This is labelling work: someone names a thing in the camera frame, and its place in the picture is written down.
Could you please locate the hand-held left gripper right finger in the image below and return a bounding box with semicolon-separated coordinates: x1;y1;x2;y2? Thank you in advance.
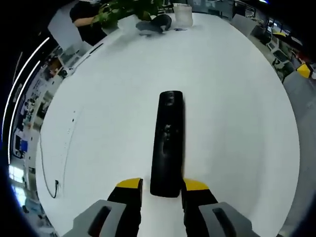
181;178;256;237

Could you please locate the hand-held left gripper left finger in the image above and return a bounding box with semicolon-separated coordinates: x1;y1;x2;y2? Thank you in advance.
60;177;144;237

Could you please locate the black remote control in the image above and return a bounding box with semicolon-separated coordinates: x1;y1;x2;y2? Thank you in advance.
150;90;185;198

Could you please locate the dark cloth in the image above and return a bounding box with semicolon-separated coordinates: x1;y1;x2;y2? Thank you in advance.
135;14;173;36

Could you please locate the thin black flat object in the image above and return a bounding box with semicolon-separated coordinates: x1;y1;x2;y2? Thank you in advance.
88;42;105;54

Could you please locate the green potted plant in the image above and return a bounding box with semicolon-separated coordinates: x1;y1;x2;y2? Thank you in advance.
90;0;160;32

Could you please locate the black power cable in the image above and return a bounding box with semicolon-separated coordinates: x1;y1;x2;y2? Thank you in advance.
39;137;60;199

